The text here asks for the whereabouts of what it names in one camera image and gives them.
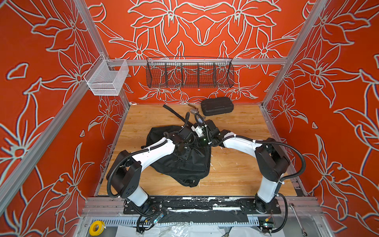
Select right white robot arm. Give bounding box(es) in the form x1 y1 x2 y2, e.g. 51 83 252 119
204 120 306 213

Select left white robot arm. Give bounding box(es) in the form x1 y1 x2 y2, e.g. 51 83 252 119
107 132 186 207

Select black hard zip case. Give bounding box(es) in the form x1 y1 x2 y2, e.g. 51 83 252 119
200 97 234 116

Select silver metal flashlight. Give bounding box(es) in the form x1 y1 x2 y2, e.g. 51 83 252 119
188 104 199 115

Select green circuit board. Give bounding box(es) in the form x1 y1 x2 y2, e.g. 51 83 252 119
259 218 274 233

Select yellow tape roll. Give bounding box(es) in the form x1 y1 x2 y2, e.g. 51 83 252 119
89 220 106 237

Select silver wrench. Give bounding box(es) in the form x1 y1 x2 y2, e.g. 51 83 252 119
290 203 308 237

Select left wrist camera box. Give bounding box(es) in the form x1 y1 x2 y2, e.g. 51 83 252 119
179 128 194 143

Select black strap with buckle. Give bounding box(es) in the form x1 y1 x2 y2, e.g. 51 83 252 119
162 104 193 125

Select black wire wall basket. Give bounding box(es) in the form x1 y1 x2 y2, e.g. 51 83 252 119
146 56 235 89

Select white wire mesh basket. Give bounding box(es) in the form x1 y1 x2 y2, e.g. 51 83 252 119
84 55 129 96

